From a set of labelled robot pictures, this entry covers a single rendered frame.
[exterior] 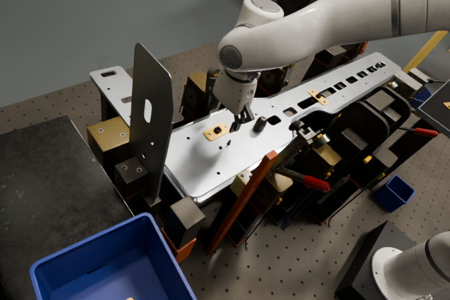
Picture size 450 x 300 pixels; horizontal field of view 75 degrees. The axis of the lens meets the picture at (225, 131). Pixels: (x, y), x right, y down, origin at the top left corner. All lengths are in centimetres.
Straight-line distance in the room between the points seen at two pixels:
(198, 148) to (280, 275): 50
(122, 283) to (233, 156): 40
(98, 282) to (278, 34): 51
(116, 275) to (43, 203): 20
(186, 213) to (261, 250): 62
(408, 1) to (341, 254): 87
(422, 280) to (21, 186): 99
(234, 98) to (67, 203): 41
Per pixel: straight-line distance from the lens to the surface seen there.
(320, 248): 115
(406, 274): 104
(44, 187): 67
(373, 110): 87
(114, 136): 70
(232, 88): 69
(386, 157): 96
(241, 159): 79
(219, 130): 82
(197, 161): 75
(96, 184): 66
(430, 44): 427
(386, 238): 120
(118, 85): 91
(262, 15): 59
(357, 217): 131
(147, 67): 47
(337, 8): 56
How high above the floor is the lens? 160
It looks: 45 degrees down
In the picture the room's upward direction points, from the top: 22 degrees clockwise
